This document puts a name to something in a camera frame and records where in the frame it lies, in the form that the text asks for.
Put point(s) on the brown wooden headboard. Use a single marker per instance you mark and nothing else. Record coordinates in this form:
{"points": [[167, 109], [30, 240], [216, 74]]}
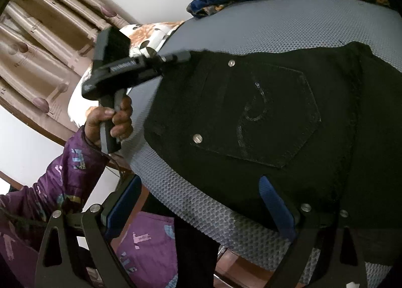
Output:
{"points": [[37, 55]]}

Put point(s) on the person's left forearm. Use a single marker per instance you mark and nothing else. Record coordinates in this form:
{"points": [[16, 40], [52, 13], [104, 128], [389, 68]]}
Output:
{"points": [[62, 175]]}

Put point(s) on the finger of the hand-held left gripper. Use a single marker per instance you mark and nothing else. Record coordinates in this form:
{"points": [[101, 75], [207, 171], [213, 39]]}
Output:
{"points": [[177, 56]]}

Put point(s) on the person's left hand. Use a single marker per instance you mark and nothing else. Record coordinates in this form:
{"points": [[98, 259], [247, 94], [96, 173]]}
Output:
{"points": [[124, 124]]}

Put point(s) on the person's purple printed clothing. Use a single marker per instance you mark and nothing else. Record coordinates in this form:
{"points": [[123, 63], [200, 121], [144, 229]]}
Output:
{"points": [[147, 244]]}

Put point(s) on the white and orange floral pillow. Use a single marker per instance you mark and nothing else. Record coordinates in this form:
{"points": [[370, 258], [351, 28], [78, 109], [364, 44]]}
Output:
{"points": [[147, 35]]}

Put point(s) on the black pants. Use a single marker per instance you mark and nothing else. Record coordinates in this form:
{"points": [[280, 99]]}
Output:
{"points": [[267, 112]]}

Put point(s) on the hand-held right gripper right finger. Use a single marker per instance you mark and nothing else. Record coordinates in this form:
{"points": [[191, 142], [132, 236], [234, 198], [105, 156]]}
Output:
{"points": [[277, 208]]}

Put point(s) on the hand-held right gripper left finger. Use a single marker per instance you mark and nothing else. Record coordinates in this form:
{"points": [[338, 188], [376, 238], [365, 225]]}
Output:
{"points": [[125, 204]]}

